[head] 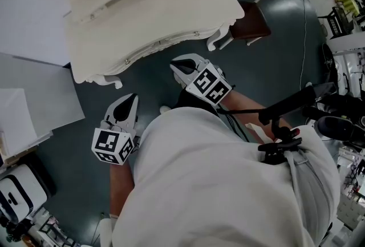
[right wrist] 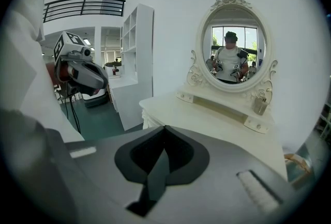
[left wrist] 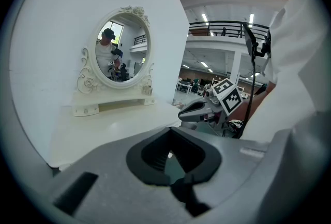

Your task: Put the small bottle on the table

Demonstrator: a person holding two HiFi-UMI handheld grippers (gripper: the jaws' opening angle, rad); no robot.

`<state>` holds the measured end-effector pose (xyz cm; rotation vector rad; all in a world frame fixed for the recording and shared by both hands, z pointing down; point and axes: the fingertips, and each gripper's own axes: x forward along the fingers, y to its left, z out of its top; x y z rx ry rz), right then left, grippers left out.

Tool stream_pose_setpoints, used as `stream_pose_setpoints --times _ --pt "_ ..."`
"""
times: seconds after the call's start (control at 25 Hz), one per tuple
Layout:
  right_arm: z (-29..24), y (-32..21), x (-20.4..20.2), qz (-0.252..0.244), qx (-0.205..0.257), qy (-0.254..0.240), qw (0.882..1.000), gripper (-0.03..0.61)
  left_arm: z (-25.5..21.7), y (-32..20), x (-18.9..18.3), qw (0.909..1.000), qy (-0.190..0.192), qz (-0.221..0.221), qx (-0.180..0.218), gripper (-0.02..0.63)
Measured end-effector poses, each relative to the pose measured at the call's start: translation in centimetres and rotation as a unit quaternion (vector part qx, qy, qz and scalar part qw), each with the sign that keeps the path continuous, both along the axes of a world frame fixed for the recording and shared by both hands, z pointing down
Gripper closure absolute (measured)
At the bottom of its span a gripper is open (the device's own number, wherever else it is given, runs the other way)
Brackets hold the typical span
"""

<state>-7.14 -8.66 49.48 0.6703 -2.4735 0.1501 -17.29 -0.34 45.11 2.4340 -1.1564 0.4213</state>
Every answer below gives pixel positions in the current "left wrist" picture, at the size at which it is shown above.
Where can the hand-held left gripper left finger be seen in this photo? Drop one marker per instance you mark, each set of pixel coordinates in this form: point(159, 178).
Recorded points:
point(116, 192)

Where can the black chest mount device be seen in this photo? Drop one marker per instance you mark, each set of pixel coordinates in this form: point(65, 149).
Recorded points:
point(249, 39)

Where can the person's right forearm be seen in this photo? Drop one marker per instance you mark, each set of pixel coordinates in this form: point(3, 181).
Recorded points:
point(258, 102)

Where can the person's white shirt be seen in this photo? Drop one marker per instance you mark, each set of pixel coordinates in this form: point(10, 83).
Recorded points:
point(297, 62)

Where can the oval mirror white ornate frame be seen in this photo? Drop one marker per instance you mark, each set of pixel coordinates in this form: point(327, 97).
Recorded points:
point(129, 44)

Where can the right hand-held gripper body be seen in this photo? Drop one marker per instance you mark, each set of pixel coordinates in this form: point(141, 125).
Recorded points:
point(228, 98)

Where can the white dressing table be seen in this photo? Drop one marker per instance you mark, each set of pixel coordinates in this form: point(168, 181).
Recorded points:
point(116, 130)

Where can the row of office desks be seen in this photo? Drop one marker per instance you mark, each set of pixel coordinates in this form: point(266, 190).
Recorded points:
point(184, 87)

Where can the ceiling strip lights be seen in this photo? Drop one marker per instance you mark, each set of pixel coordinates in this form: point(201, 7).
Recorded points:
point(204, 18)

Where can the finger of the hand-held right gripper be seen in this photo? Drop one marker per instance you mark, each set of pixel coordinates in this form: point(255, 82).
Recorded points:
point(196, 114)

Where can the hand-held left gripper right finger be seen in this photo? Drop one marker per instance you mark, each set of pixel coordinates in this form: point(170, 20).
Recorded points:
point(238, 166)

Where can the black balcony railing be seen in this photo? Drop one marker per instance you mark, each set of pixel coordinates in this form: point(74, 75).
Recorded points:
point(225, 22)

